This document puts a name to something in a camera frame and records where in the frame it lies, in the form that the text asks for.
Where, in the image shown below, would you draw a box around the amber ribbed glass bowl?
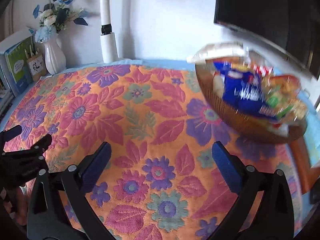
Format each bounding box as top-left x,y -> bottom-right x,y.
195,63 -> 307,144

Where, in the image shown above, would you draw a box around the blue snack chip bag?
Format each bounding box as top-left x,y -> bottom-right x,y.
213,62 -> 277,121

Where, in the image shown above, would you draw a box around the red orange biscuit packet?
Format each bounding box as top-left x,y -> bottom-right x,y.
268,74 -> 301,97

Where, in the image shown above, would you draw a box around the clear bread package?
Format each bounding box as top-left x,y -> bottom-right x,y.
187,42 -> 249,63

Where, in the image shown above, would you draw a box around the white green snack packet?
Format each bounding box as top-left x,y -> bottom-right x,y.
265,90 -> 293,120

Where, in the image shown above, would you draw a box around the red striped bread bag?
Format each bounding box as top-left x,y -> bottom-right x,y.
251,64 -> 273,77

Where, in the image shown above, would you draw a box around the person left hand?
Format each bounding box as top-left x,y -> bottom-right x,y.
4,187 -> 28,226

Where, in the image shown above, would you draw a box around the stack of books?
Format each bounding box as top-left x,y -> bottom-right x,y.
0,89 -> 15,120

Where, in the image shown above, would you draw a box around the blue green book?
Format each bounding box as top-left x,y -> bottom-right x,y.
1,27 -> 34,96

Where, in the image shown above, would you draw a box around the white ribbed vase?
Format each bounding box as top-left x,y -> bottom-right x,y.
43,36 -> 66,75

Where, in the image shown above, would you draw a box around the floral woven tablecloth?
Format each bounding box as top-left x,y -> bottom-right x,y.
5,64 -> 302,239

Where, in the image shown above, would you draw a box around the blue artificial flowers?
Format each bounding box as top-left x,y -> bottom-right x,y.
33,0 -> 88,43

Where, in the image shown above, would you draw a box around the black monitor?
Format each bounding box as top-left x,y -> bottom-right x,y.
214,0 -> 319,78

